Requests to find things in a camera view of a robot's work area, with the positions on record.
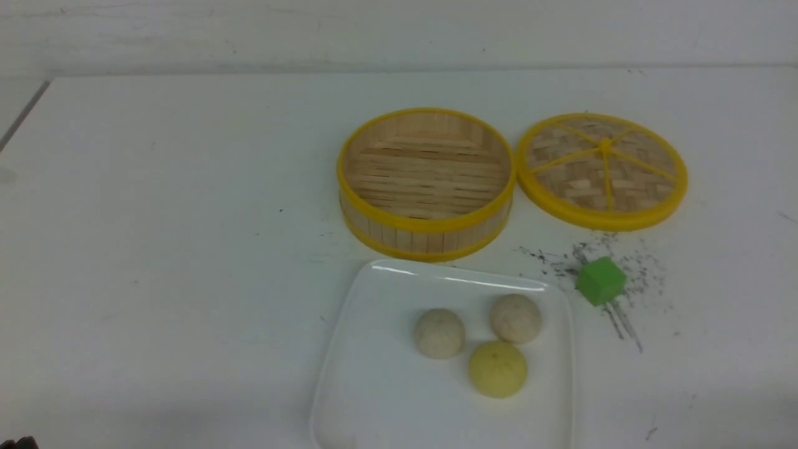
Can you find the white square plate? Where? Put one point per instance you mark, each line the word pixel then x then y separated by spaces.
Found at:
pixel 376 390

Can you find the yellow steamed bun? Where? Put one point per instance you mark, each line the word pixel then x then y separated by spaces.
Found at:
pixel 497 369

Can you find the yellow rimmed bamboo steamer lid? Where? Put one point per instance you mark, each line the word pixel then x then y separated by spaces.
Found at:
pixel 600 172

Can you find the dark object at table corner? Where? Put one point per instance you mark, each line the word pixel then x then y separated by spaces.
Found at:
pixel 22 443

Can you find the white steamed bun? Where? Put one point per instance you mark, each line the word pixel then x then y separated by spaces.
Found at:
pixel 515 318
pixel 439 334

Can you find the yellow rimmed bamboo steamer basket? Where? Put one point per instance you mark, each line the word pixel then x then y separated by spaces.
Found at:
pixel 426 184

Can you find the green cube block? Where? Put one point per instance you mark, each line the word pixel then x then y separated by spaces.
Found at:
pixel 601 281

